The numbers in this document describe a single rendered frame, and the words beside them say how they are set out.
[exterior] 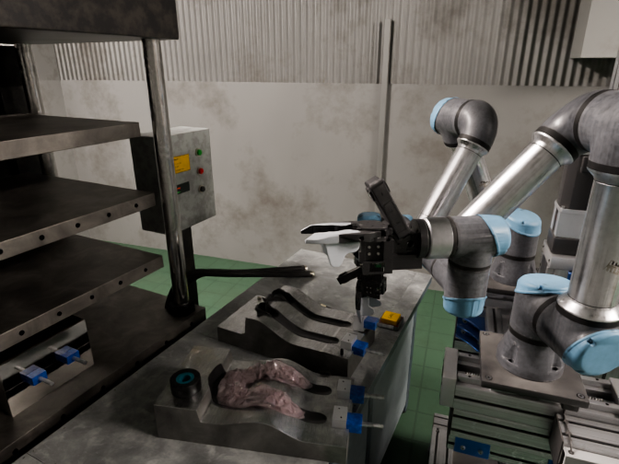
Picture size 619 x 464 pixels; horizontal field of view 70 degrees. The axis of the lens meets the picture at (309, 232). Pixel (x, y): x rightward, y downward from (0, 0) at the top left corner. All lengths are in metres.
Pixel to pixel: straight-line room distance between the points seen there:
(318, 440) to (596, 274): 0.73
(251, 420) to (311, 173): 2.70
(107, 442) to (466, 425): 0.94
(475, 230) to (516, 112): 2.62
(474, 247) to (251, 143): 3.14
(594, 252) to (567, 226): 0.37
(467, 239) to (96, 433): 1.08
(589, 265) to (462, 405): 0.50
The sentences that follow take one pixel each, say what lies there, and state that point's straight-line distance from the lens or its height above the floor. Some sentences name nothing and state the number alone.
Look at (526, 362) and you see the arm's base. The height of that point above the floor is 1.08.
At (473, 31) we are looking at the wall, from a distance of 3.39.
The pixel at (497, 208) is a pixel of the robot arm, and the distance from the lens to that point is 0.96.
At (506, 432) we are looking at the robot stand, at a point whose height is 0.87.
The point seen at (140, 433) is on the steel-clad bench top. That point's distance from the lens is 1.38.
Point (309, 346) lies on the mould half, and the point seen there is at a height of 0.89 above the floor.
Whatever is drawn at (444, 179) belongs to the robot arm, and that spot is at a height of 1.42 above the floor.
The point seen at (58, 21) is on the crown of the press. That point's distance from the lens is 1.37.
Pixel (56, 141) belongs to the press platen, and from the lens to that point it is 1.50.
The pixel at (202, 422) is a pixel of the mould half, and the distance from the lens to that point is 1.26.
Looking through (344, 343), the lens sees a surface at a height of 0.91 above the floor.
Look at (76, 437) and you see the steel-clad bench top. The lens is 1.43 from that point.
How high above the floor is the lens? 1.72
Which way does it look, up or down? 21 degrees down
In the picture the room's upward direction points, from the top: straight up
